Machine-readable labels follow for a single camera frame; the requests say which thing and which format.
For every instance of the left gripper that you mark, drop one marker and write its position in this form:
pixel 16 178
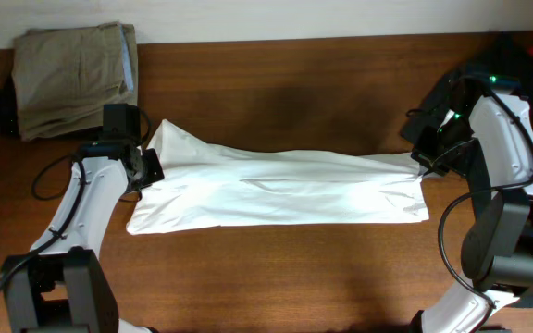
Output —
pixel 153 167

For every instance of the dark green t-shirt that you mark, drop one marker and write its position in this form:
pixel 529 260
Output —
pixel 493 90

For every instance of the white printed t-shirt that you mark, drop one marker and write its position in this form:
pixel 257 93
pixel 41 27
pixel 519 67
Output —
pixel 209 185

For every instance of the folded black garment under trousers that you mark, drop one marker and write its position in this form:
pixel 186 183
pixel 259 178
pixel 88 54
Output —
pixel 9 118

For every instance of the folded khaki trousers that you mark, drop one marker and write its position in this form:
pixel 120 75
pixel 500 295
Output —
pixel 64 78

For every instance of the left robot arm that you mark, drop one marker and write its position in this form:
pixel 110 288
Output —
pixel 59 284

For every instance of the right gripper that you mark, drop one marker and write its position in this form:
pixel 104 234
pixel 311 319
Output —
pixel 428 163

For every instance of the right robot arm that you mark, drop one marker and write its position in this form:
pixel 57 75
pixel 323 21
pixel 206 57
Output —
pixel 495 269

